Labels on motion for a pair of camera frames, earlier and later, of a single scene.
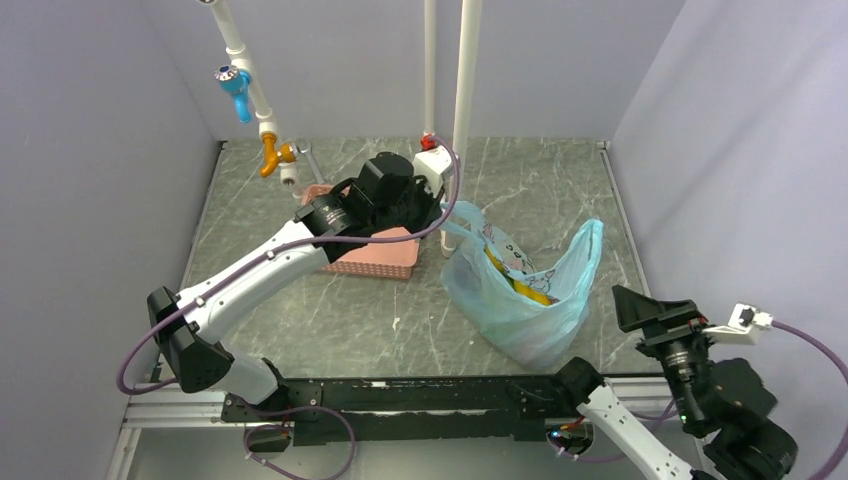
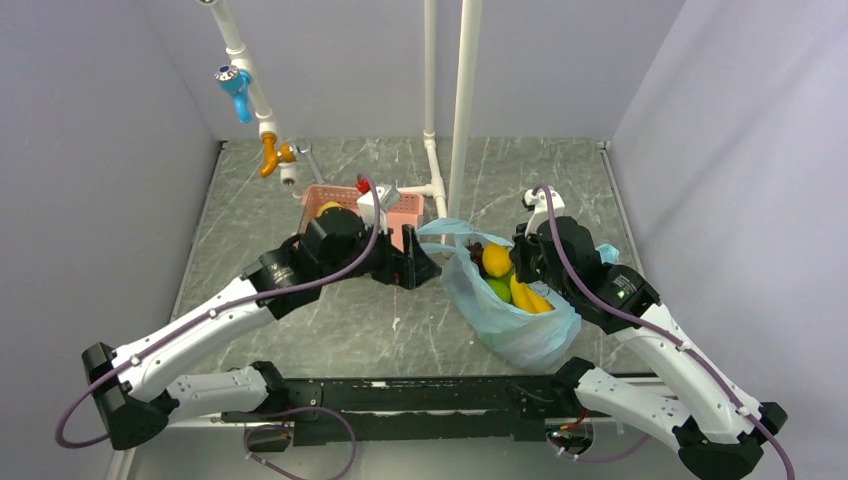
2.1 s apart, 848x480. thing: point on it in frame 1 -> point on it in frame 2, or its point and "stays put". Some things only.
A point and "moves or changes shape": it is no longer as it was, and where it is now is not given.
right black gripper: x=676 y=317 -> x=522 y=244
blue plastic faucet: x=237 y=83 stays put
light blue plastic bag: x=522 y=326 moves or changes shape
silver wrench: x=309 y=154 stays put
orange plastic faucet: x=272 y=156 stays put
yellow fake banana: x=522 y=288 -> x=526 y=299
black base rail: x=352 y=411 stays put
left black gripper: x=432 y=206 -> x=409 y=268
